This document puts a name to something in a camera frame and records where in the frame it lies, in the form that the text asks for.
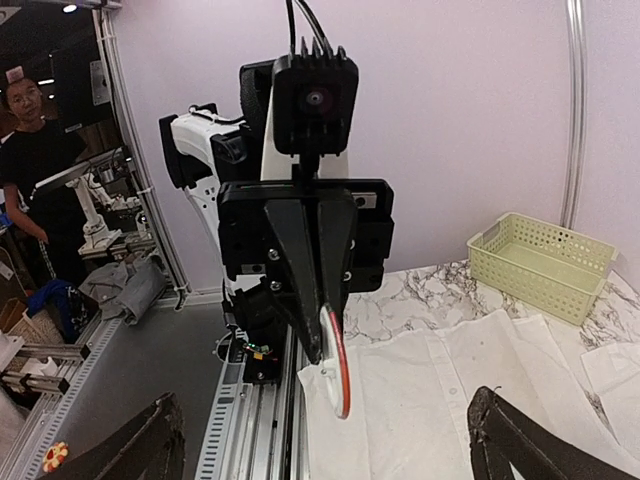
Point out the grey cloth pile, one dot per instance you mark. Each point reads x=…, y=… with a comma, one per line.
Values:
x=124, y=290

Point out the pink flower brooch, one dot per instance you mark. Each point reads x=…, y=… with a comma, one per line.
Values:
x=55, y=456

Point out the white slotted cable duct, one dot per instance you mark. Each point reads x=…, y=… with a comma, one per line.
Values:
x=221, y=445

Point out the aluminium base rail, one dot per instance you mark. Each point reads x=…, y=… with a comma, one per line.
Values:
x=275, y=441

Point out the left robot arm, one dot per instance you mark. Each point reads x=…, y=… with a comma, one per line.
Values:
x=203, y=151

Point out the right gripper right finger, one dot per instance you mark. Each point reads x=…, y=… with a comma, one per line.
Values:
x=504, y=442

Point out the left aluminium frame post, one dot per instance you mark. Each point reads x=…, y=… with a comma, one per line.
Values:
x=578, y=110

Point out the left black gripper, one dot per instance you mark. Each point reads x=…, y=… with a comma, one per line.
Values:
x=306, y=241

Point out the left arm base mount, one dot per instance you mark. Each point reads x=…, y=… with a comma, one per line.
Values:
x=260, y=364

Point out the white button shirt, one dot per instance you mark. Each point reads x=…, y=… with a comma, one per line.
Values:
x=409, y=398

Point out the person in black shirt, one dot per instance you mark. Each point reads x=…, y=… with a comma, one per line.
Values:
x=35, y=151

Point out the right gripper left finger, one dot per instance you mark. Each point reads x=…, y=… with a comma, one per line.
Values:
x=151, y=445

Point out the green plastic basket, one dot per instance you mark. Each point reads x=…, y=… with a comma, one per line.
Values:
x=556, y=270

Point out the round red white badge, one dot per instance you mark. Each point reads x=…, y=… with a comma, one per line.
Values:
x=337, y=365

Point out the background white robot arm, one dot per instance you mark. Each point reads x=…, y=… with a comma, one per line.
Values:
x=97, y=235

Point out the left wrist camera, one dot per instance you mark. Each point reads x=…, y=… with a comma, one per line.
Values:
x=310, y=112

